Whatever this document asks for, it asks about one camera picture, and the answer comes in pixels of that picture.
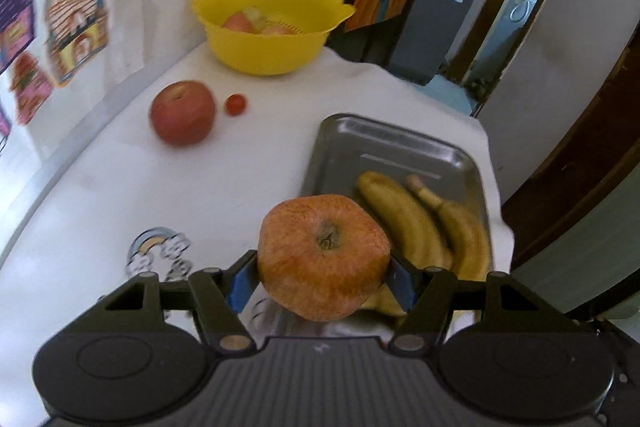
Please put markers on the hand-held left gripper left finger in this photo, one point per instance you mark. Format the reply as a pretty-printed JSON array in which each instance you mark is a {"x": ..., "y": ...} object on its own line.
[{"x": 242, "y": 282}]

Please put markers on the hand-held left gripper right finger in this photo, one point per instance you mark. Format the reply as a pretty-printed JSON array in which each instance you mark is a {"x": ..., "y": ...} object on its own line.
[{"x": 402, "y": 284}]

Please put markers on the yellow banana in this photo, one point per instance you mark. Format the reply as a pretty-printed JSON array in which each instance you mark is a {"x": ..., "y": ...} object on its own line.
[
  {"x": 465, "y": 237},
  {"x": 387, "y": 303},
  {"x": 400, "y": 217}
]

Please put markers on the orange striped apple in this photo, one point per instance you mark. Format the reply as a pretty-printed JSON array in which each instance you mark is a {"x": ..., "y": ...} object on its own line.
[{"x": 320, "y": 267}]

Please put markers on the metal tray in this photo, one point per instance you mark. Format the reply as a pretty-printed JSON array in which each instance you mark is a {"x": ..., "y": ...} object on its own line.
[{"x": 380, "y": 142}]

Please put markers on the rainbow cloud sticker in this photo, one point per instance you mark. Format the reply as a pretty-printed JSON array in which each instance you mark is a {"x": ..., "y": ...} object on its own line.
[{"x": 157, "y": 252}]

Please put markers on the red cherry tomato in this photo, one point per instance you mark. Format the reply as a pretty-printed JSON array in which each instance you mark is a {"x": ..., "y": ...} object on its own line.
[{"x": 236, "y": 104}]

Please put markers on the dark red apple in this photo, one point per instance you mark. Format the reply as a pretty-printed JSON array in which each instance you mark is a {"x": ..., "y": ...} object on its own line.
[{"x": 182, "y": 114}]

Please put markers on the dark brown wooden door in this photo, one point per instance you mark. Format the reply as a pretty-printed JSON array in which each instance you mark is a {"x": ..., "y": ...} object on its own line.
[{"x": 590, "y": 157}]

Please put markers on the yellow scalloped plastic bowl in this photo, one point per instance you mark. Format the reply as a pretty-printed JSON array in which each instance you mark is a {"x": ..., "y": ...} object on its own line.
[{"x": 270, "y": 52}]

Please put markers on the reddish fruit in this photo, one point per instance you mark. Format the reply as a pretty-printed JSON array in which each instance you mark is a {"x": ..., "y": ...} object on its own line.
[{"x": 278, "y": 30}]

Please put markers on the grey cabinet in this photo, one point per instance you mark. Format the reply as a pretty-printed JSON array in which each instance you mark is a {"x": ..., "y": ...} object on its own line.
[{"x": 435, "y": 32}]

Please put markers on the small red apple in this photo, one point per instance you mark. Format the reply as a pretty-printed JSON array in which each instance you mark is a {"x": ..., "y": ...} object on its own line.
[{"x": 237, "y": 23}]

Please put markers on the pale green fruit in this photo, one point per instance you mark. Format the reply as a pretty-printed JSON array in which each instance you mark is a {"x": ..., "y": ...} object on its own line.
[{"x": 256, "y": 16}]

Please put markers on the house drawings wall poster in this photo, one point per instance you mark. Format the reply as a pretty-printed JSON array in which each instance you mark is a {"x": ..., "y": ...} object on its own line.
[{"x": 75, "y": 22}]

